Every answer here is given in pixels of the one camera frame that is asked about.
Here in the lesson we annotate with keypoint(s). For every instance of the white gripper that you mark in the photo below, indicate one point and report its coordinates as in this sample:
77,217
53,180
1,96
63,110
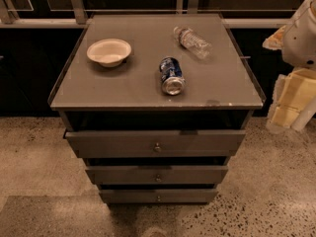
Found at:
300,44

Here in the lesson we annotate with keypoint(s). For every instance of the grey drawer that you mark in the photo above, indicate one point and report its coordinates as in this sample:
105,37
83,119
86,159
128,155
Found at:
154,143
151,175
159,196

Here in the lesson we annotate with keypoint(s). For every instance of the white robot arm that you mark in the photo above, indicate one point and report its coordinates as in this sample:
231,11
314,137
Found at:
299,44

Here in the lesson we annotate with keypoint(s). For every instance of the grey drawer cabinet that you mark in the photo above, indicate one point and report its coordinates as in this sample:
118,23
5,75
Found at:
220,93

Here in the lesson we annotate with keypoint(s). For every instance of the white pipe leg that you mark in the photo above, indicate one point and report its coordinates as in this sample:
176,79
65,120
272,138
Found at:
305,116

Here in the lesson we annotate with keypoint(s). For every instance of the clear plastic water bottle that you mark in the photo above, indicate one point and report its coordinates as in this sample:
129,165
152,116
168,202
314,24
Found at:
194,43

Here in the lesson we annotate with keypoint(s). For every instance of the blue soda can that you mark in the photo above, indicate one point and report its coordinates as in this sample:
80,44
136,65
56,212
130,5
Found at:
172,80

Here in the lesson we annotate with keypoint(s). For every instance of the white paper bowl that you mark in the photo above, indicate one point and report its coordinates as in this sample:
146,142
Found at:
109,52

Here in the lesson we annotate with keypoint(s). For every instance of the metal window frame rail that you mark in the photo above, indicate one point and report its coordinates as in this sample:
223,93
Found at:
246,14

